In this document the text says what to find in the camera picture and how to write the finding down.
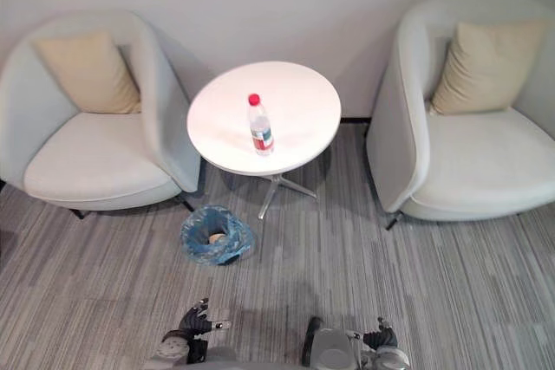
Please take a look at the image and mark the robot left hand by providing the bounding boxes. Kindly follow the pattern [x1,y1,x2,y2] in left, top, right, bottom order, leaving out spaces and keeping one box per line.
[178,297,233,341]

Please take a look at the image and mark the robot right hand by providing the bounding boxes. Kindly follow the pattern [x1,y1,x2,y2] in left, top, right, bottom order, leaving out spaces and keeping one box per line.
[346,316,399,350]

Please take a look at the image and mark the small bin with blue bag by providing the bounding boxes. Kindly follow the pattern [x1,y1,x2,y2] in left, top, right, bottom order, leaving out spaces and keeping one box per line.
[180,207,258,267]

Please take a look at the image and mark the round white tea table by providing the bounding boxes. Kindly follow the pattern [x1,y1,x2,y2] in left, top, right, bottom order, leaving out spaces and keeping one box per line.
[186,61,343,221]

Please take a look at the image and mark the light grey armchair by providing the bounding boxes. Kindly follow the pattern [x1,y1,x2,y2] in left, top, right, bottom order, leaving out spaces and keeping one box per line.
[0,9,203,220]
[366,0,555,230]

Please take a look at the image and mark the clear bottle with red cap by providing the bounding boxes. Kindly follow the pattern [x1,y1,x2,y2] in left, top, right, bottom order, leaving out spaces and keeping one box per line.
[246,93,276,157]

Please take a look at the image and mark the beige cushion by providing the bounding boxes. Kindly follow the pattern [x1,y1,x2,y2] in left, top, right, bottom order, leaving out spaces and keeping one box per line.
[32,31,142,115]
[428,19,548,116]

